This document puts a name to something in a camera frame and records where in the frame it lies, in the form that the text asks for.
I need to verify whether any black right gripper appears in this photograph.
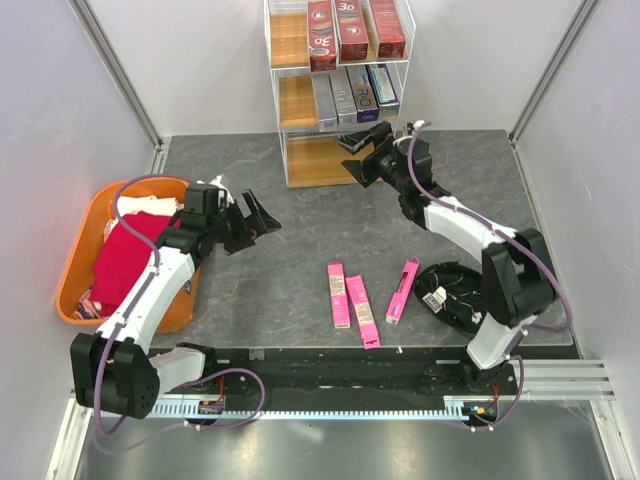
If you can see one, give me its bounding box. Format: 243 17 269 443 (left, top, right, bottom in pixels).
334 121 409 194

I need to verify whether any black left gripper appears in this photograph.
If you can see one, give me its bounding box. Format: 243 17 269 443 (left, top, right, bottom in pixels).
207 190 281 255

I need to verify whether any silver plain toothpaste box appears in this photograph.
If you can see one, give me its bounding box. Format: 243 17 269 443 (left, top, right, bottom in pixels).
312 73 337 132

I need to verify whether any silver Protefix toothpaste box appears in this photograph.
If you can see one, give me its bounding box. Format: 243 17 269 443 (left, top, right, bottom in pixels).
329 70 357 125

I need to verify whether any purple toothpaste box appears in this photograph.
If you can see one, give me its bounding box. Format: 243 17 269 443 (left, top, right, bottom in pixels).
346 65 379 123
366 64 400 121

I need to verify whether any pink toothpaste box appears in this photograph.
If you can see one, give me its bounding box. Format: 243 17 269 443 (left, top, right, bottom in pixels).
346 275 381 350
327 262 351 329
385 257 420 325

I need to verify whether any red 3D toothpaste box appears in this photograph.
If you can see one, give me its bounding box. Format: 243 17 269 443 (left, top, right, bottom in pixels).
334 0 369 64
307 0 337 73

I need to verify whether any large red toothpaste box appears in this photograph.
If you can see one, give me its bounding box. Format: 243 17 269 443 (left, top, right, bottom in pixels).
368 0 406 59

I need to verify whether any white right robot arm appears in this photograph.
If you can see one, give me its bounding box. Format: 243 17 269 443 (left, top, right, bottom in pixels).
336 121 559 394

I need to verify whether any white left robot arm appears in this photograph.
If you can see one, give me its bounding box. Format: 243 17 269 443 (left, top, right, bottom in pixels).
70 179 282 419

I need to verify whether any red cloth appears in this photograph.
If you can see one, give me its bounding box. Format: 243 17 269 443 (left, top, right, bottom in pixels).
89 222 152 318

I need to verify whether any white cloth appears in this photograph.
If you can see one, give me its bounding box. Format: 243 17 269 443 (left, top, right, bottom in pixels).
116 195 184 239

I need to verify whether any orange plastic basket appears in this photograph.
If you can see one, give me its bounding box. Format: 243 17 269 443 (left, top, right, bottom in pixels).
56 177 187 326

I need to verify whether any dark green round bin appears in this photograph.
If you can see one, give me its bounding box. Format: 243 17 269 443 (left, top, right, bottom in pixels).
414 261 487 337

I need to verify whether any white wire wooden shelf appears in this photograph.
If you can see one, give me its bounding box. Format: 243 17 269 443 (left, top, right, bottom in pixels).
263 1 416 188

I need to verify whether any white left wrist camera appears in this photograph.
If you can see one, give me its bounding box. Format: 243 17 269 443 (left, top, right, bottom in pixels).
206 175 235 208

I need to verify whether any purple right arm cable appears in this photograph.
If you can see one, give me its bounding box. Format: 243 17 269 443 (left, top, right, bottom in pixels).
407 121 574 432

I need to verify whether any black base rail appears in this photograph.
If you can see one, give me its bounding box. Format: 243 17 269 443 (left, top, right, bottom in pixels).
160 344 521 401

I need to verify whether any grey slotted cable duct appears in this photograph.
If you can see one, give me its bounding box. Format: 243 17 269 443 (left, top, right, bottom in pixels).
148 397 487 421

